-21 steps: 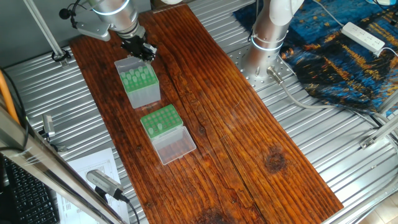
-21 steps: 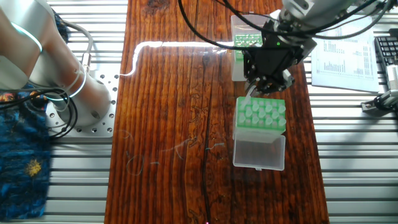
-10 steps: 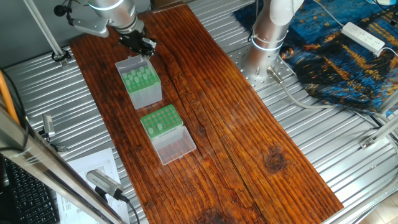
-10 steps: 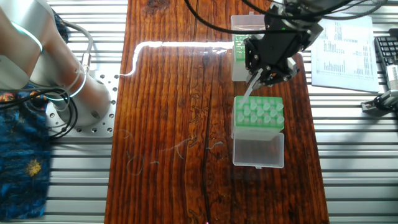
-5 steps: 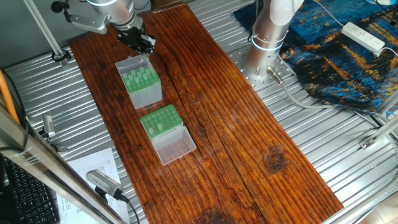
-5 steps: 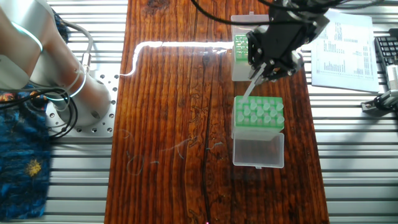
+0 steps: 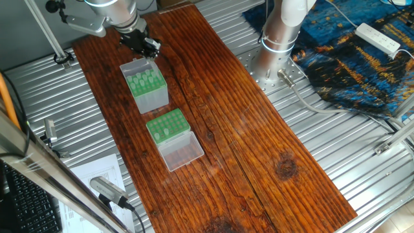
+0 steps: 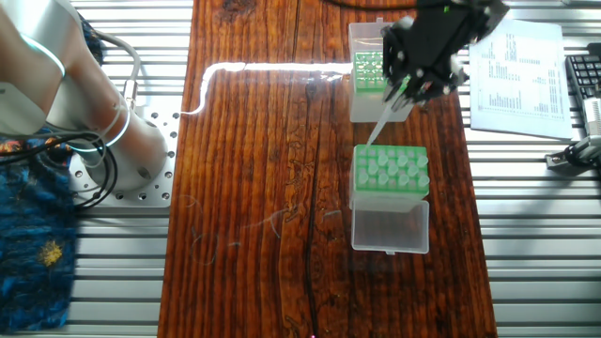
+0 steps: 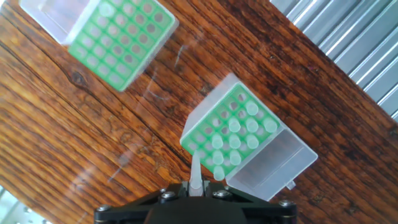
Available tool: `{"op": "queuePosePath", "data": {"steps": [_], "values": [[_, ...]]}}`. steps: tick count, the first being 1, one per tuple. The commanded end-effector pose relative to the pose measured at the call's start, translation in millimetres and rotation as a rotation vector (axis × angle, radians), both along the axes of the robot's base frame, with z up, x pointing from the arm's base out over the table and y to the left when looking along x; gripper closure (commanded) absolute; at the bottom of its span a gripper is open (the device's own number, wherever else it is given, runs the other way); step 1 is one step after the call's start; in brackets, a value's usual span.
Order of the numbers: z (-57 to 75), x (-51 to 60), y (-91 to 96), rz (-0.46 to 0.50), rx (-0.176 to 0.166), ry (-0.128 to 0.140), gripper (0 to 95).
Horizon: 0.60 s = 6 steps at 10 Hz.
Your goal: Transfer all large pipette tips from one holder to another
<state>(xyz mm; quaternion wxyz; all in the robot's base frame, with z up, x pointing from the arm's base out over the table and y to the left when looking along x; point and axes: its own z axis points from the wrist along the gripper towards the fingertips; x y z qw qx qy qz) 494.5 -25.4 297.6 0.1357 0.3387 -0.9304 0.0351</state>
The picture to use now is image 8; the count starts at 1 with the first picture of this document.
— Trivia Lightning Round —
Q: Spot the brown wooden board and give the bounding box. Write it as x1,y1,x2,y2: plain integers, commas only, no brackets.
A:
158,0,499,338

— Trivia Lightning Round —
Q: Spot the blue patterned cloth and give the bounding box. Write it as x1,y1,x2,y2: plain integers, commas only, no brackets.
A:
0,122,81,330

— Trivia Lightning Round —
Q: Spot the printed white paper sheet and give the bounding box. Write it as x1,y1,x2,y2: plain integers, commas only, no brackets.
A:
468,19,574,142

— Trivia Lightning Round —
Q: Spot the tall green pipette tip holder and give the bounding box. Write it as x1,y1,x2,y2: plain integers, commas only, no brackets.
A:
349,143,431,254

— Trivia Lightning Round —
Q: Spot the black keyboard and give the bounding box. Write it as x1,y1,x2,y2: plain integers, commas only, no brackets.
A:
563,54,601,100

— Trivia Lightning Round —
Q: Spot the clear large pipette tip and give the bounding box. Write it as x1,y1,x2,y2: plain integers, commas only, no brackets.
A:
363,83,412,147

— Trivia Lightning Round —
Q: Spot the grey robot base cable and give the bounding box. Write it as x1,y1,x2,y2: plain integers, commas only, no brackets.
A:
89,33,144,123

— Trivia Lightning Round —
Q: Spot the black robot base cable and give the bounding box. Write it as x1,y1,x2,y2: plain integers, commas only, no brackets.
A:
38,131,116,209

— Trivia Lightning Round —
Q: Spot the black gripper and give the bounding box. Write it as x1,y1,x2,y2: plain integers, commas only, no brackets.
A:
383,0,513,104

